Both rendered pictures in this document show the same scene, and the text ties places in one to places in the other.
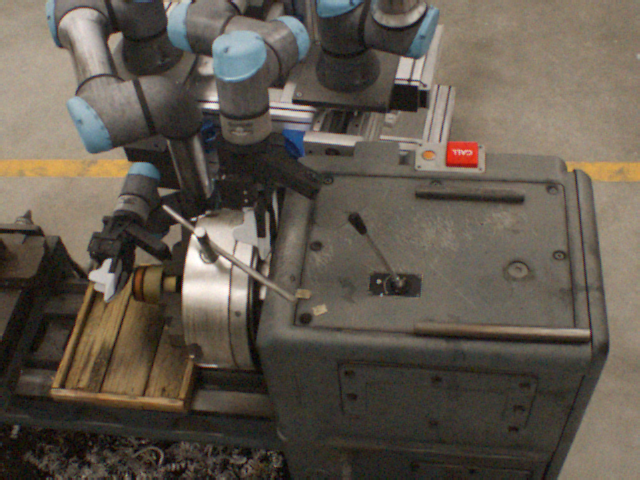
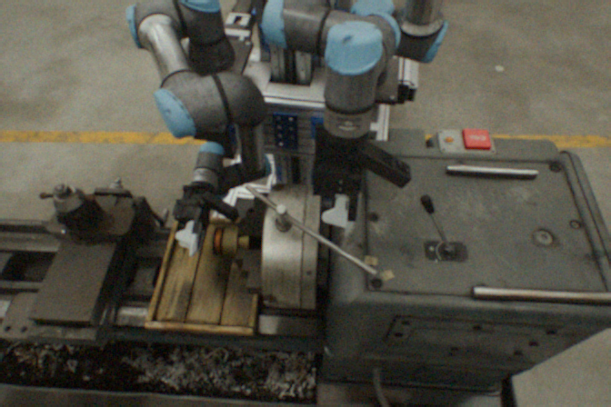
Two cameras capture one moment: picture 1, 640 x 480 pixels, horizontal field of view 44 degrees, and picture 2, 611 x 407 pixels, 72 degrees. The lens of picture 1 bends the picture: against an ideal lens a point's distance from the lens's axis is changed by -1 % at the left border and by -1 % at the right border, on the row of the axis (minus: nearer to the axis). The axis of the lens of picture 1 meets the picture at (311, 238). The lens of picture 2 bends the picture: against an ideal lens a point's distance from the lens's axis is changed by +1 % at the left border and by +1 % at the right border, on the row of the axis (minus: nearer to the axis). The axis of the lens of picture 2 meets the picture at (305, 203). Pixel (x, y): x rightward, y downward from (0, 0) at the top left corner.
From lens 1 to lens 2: 0.61 m
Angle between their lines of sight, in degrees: 7
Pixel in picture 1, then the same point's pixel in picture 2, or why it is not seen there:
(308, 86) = not seen: hidden behind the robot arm
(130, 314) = (204, 257)
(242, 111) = (355, 105)
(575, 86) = (458, 86)
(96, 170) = (158, 139)
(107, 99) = (191, 92)
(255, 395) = (305, 319)
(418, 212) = (451, 187)
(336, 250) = (391, 221)
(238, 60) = (361, 51)
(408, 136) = not seen: hidden behind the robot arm
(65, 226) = (139, 176)
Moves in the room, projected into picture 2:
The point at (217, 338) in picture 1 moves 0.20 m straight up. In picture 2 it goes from (290, 291) to (285, 251)
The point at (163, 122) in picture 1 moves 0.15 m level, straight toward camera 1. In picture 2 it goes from (239, 113) to (260, 159)
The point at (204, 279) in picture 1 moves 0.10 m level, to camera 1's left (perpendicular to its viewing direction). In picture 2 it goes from (280, 245) to (235, 252)
